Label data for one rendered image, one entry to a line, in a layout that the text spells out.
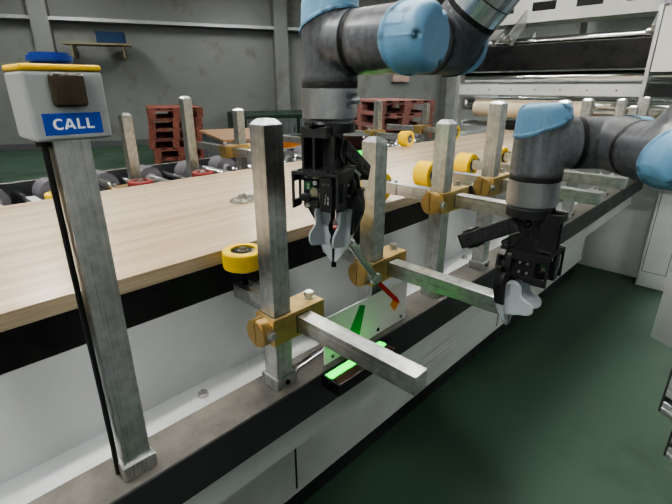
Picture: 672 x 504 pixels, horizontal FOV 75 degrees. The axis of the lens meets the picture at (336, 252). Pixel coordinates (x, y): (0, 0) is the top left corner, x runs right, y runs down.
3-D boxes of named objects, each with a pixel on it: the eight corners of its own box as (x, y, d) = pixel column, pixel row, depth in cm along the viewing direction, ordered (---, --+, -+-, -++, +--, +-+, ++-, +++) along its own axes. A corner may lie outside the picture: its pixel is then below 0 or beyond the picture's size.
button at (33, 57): (80, 71, 44) (77, 53, 43) (34, 70, 41) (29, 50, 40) (68, 72, 46) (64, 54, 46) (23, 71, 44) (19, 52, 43)
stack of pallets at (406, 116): (340, 162, 734) (340, 98, 697) (390, 159, 763) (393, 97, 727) (374, 177, 614) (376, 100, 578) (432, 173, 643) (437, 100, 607)
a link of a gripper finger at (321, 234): (302, 268, 66) (300, 209, 63) (319, 255, 72) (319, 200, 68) (321, 271, 65) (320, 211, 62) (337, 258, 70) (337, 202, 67)
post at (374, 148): (379, 355, 98) (388, 136, 81) (369, 362, 96) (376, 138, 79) (367, 349, 101) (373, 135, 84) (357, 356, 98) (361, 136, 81)
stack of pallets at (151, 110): (151, 156, 793) (143, 105, 762) (200, 154, 824) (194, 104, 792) (152, 168, 680) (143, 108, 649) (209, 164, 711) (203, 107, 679)
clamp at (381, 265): (405, 271, 96) (407, 249, 94) (365, 290, 87) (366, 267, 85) (385, 264, 100) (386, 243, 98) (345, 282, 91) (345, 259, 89)
